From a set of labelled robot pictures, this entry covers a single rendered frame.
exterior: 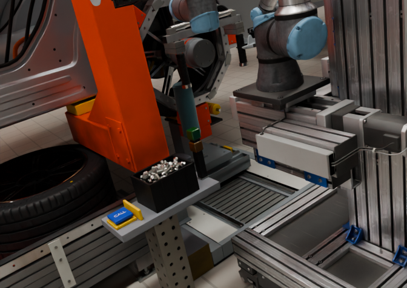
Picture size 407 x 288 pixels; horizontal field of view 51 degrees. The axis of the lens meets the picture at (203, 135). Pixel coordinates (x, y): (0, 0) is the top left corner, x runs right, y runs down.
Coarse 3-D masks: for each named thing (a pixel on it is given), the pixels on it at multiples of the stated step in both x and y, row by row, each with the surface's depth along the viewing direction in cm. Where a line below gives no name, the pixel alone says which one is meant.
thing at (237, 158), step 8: (216, 144) 267; (232, 152) 259; (240, 152) 252; (232, 160) 247; (240, 160) 244; (248, 160) 248; (216, 168) 241; (224, 168) 238; (232, 168) 241; (240, 168) 245; (208, 176) 232; (216, 176) 235; (224, 176) 239
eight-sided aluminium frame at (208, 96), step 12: (156, 0) 191; (168, 0) 195; (144, 12) 193; (156, 12) 192; (144, 24) 190; (144, 36) 191; (216, 36) 221; (228, 48) 221; (228, 60) 222; (216, 72) 227; (216, 84) 221; (156, 96) 200; (168, 96) 205; (204, 96) 218; (168, 108) 213
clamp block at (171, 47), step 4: (180, 40) 178; (164, 44) 182; (168, 44) 179; (172, 44) 177; (176, 44) 176; (180, 44) 177; (184, 44) 178; (164, 48) 183; (168, 48) 180; (172, 48) 178; (176, 48) 176; (180, 48) 178; (184, 48) 179; (168, 52) 182; (172, 52) 179; (176, 52) 177; (180, 52) 178
